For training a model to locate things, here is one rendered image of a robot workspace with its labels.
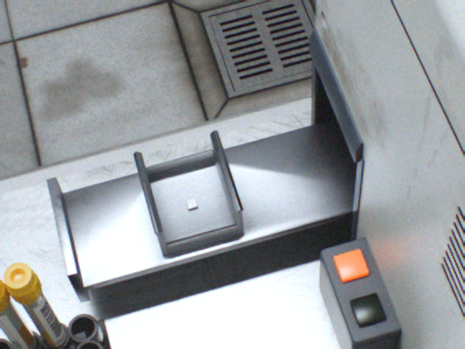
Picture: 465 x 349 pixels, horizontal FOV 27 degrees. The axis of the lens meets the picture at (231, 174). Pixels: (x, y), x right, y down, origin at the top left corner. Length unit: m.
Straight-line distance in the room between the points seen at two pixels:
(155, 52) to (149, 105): 0.12
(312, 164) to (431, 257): 0.18
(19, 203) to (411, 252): 0.29
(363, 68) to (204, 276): 0.20
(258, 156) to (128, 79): 1.19
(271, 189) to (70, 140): 1.16
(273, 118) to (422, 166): 0.27
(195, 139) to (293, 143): 0.08
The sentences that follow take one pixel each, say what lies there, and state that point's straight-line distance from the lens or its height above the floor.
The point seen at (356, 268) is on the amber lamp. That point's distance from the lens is 0.56.
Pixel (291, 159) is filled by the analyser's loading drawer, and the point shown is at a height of 0.92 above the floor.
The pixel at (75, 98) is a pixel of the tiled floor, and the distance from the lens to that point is 1.79.
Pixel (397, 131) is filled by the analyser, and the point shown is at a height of 1.07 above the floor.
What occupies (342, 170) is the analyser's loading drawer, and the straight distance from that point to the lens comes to 0.61.
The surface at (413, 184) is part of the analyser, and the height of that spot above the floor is 1.06.
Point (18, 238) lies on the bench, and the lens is 0.65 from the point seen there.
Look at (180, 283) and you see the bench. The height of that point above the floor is 0.88.
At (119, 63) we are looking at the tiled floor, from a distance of 1.82.
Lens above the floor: 1.44
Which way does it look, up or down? 60 degrees down
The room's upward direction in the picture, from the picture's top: 7 degrees counter-clockwise
